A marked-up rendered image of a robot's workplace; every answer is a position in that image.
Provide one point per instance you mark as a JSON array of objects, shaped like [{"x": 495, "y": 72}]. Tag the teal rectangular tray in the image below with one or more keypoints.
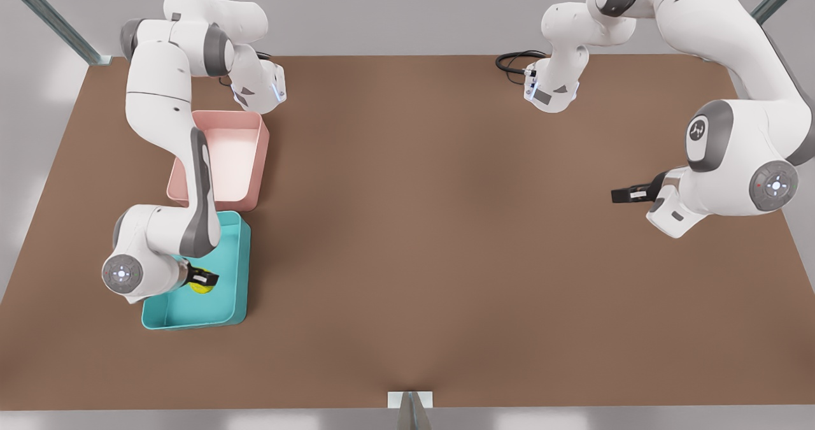
[{"x": 223, "y": 290}]

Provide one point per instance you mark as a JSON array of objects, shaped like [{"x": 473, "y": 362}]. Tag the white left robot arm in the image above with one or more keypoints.
[{"x": 726, "y": 67}]

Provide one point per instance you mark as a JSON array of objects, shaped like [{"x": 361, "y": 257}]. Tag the yellow round fruit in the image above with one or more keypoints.
[{"x": 202, "y": 288}]

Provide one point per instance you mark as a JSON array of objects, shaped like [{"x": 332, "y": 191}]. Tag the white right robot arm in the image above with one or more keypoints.
[{"x": 159, "y": 99}]

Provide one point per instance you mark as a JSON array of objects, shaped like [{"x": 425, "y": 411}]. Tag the pink rectangular tray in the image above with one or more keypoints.
[{"x": 232, "y": 156}]

